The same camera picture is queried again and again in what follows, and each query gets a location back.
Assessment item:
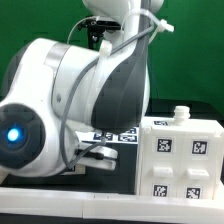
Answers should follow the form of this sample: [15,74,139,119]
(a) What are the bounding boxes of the grey cable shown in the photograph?
[66,17,92,46]

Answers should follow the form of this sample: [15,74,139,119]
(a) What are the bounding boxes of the black camera on stand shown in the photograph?
[78,18,121,43]

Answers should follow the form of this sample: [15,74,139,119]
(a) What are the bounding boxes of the white door panel with tags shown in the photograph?
[178,135,214,199]

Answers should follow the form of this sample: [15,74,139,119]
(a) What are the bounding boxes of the white obstacle fence front bar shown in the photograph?
[0,186,224,224]

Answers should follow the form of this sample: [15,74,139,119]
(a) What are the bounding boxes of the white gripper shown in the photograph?
[78,146,118,170]

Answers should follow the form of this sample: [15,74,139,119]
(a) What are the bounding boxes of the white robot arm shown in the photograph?
[0,0,173,177]

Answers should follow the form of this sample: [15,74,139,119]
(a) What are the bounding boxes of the white sheet with tags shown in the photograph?
[77,127,139,144]

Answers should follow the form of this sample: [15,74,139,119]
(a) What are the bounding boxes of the white cabinet body box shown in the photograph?
[135,106,224,199]

